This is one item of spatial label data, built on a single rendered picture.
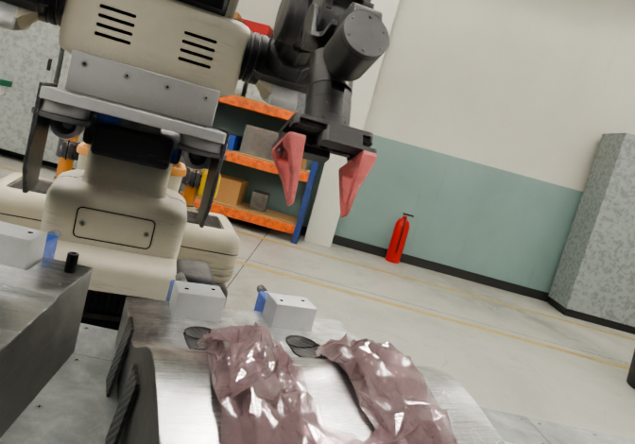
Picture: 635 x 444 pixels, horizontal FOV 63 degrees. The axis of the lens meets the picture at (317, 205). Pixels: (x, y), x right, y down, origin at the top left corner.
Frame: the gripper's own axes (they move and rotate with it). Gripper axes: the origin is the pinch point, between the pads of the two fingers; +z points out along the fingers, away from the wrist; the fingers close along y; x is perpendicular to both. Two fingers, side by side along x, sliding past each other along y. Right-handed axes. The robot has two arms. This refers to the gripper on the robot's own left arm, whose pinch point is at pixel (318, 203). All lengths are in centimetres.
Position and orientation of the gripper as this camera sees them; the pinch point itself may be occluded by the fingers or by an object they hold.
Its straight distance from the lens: 60.0
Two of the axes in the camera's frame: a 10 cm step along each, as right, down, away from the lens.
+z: -0.9, 9.5, -3.1
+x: -3.9, 2.5, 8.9
